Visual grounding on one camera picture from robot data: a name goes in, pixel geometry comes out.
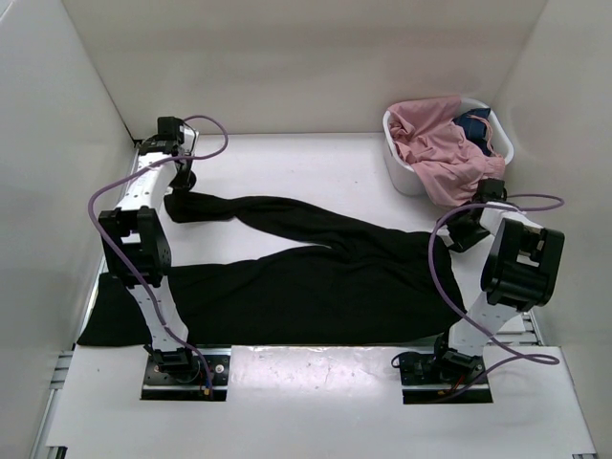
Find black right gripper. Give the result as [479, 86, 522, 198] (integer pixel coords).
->
[435, 202, 490, 253]

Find black trousers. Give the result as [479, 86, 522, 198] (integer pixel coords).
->
[76, 188, 468, 348]

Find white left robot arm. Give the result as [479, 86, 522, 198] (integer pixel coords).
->
[98, 117, 201, 383]

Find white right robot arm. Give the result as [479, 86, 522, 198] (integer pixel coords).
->
[428, 179, 565, 383]

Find pink trousers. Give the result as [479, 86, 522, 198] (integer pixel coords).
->
[386, 96, 506, 208]

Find white laundry basket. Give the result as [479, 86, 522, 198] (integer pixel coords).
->
[382, 98, 514, 196]

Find navy blue garment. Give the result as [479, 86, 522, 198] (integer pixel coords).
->
[452, 108, 493, 157]

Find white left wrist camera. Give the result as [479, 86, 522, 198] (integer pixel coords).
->
[181, 122, 199, 156]

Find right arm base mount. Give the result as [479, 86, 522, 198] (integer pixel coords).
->
[391, 352, 493, 404]

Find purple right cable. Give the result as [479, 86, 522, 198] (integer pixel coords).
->
[428, 193, 565, 398]

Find purple cable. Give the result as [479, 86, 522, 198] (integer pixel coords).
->
[428, 193, 565, 398]
[87, 114, 230, 388]

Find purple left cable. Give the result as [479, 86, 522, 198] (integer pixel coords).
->
[87, 114, 230, 388]

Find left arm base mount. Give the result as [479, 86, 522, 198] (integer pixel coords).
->
[141, 348, 231, 402]

